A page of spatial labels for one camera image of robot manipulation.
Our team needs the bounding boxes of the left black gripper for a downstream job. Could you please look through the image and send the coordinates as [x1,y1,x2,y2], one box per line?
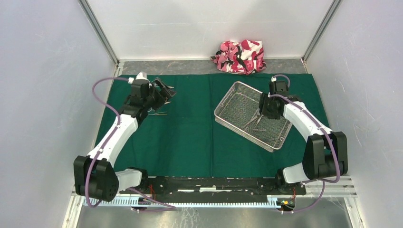
[144,78,177,112]

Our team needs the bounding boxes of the wire mesh instrument tray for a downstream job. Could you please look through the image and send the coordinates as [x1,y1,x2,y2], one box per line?
[214,81,292,152]

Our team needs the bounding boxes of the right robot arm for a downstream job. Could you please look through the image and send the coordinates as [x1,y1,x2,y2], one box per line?
[259,93,348,194]

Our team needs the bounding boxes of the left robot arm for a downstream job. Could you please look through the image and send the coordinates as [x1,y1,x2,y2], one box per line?
[73,73,176,208]

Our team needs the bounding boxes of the pink camouflage cloth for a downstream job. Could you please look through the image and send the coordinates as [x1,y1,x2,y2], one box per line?
[210,39,266,75]

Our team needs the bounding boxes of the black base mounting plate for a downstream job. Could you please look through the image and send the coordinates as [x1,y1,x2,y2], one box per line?
[135,176,307,203]

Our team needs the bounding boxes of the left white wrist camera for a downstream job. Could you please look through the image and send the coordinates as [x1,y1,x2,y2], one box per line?
[128,72,150,85]

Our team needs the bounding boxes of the aluminium frame rail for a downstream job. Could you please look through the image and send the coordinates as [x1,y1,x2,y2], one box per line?
[71,175,358,209]

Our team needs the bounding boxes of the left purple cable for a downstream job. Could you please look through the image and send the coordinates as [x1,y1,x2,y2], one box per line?
[85,77,177,213]

